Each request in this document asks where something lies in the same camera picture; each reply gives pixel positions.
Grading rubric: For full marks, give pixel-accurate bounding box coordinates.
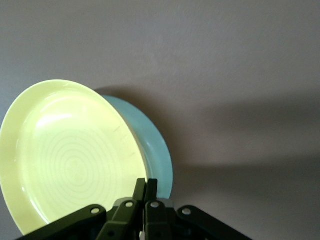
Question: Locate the brown table cover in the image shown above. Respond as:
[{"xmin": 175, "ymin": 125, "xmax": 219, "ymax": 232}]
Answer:
[{"xmin": 0, "ymin": 0, "xmax": 320, "ymax": 240}]

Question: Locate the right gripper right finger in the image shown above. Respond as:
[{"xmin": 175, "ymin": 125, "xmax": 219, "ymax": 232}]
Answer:
[{"xmin": 144, "ymin": 178, "xmax": 251, "ymax": 240}]

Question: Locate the pale green plate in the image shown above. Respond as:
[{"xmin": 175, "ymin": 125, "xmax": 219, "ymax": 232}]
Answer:
[{"xmin": 101, "ymin": 94, "xmax": 174, "ymax": 201}]

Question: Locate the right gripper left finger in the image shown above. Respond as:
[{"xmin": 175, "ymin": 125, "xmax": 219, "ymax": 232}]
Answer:
[{"xmin": 18, "ymin": 177, "xmax": 147, "ymax": 240}]

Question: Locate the yellow plate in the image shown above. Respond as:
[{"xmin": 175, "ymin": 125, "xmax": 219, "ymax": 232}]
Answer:
[{"xmin": 0, "ymin": 79, "xmax": 149, "ymax": 237}]

